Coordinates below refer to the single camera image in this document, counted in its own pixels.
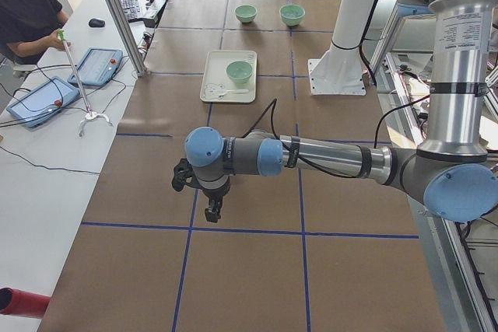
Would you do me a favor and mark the cream bear tray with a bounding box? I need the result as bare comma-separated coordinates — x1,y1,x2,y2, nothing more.
200,50,257,103

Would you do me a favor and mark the red cylinder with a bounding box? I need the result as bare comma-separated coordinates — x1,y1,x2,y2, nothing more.
1,288,51,319

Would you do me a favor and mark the green bowl with ice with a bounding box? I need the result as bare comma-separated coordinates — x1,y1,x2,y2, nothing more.
279,4,306,27

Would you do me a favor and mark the reacher grabber stick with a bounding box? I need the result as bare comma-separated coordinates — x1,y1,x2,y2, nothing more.
57,29,113,137

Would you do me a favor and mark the white camera mast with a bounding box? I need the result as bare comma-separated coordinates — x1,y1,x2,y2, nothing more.
308,0,377,96

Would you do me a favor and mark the aluminium frame post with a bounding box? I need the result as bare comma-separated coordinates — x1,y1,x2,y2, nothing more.
105,0,147,77

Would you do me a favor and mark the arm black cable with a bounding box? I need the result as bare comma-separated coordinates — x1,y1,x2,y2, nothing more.
241,98,433,179

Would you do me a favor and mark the white plastic spoon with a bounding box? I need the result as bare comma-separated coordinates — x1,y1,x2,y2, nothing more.
217,89,249,99

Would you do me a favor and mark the black keyboard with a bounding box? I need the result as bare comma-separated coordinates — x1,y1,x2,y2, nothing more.
119,0,142,23

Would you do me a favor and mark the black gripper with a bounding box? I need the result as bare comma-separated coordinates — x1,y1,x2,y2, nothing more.
202,184,230,222

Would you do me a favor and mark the near blue teach pendant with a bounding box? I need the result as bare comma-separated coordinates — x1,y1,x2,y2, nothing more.
6,76,79,128

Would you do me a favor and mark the blue teach pendant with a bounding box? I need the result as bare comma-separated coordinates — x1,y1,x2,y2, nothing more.
76,47,124,88
6,76,79,128

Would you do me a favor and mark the seated person black shirt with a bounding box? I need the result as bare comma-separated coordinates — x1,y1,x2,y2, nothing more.
1,0,68,65

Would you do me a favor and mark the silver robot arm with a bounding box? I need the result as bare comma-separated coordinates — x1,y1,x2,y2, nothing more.
172,0,497,222

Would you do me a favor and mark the far blue teach pendant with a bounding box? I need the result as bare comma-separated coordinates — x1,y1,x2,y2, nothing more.
76,47,124,88

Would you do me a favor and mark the green bowl on tray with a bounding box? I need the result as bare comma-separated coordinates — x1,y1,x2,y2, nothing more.
226,61,253,84

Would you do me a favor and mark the black computer mouse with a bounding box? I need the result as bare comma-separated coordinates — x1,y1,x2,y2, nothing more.
88,18,106,28

